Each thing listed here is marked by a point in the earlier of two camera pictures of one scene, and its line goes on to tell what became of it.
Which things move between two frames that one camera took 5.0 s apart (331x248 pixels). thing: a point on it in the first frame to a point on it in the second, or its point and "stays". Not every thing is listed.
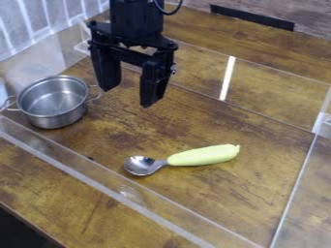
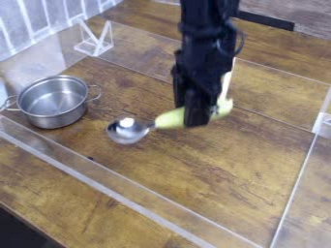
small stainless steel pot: [54, 101] stays
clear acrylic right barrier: [306, 224] stays
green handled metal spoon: [143, 165] to [130, 130]
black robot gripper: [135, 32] to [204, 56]
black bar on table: [252, 17] stays
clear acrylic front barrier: [154, 205] stays
